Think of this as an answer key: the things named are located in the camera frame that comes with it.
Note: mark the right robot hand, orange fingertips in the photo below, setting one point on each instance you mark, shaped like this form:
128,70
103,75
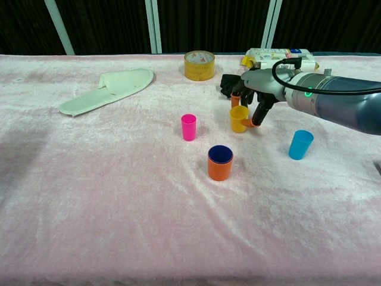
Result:
262,83

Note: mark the yellow plastic cup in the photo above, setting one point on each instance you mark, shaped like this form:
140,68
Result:
236,125

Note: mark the light blue plastic cup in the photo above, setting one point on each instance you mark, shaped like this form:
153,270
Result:
299,147

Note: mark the dark blue plastic cup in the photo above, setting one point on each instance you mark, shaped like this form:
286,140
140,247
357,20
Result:
220,155

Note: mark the pink plastic cup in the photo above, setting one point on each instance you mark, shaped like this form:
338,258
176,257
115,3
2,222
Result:
189,131

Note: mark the white tissue pack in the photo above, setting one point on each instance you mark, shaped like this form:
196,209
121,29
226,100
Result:
262,58

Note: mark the black knotted cloth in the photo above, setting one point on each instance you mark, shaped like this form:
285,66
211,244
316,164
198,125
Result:
227,85

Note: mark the yellow packing tape roll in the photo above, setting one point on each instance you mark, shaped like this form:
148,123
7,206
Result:
199,73

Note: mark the teal padded table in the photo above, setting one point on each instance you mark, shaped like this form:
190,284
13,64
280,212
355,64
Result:
342,54

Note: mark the orange plastic cup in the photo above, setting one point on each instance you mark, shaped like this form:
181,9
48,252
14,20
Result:
219,172

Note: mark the white disposable slipper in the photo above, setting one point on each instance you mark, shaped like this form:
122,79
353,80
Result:
89,101

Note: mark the pink plush table cloth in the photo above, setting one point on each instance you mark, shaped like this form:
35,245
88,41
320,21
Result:
119,193

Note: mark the white partition post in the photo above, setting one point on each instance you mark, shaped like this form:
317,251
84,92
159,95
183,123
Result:
271,24
153,26
59,26

